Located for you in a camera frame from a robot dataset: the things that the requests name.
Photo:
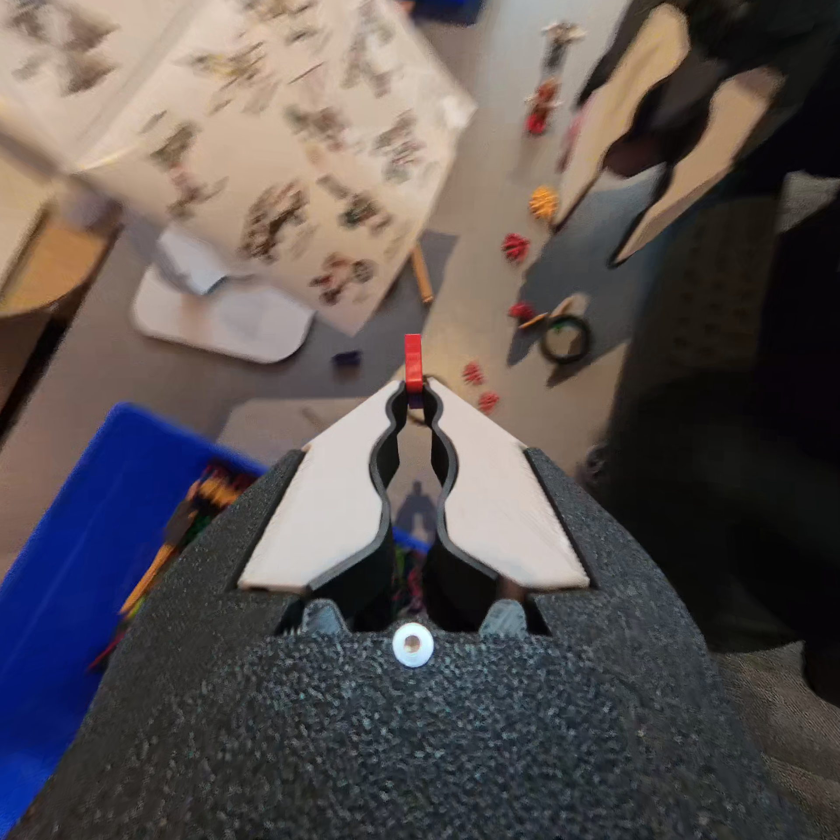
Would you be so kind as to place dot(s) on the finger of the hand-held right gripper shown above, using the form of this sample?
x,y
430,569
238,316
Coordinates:
x,y
630,85
722,144

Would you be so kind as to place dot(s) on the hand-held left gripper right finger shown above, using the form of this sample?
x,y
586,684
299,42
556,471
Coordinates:
x,y
512,512

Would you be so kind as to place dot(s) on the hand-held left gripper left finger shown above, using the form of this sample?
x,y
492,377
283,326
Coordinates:
x,y
321,512

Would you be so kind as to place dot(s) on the small red toy assembly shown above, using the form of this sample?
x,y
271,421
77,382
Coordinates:
x,y
541,105

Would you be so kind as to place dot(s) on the pile of colourful toy pieces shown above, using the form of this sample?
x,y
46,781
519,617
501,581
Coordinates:
x,y
197,499

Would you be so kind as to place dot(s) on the red clip connector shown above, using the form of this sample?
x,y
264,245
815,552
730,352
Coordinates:
x,y
413,361

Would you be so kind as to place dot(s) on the blue plastic bin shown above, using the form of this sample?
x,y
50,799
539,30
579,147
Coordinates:
x,y
59,558

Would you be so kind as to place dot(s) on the red fan connector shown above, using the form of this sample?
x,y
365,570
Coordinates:
x,y
472,373
487,401
515,247
522,312

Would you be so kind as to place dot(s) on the yellow fan connector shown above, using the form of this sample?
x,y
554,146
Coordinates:
x,y
543,203

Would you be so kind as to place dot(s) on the purple clip connector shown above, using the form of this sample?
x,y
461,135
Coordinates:
x,y
346,359

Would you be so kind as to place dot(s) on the black toy tyre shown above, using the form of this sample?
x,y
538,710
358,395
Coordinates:
x,y
543,341

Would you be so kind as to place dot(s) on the black perforated tray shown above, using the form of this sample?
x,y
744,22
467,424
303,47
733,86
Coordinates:
x,y
722,394

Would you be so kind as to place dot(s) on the long yellow toy rod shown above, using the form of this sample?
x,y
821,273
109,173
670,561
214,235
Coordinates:
x,y
423,279

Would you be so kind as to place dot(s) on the toy model instruction sheet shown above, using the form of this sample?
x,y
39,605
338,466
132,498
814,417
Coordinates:
x,y
295,131

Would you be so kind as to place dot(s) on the round wooden table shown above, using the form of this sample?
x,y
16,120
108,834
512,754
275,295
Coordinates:
x,y
52,262

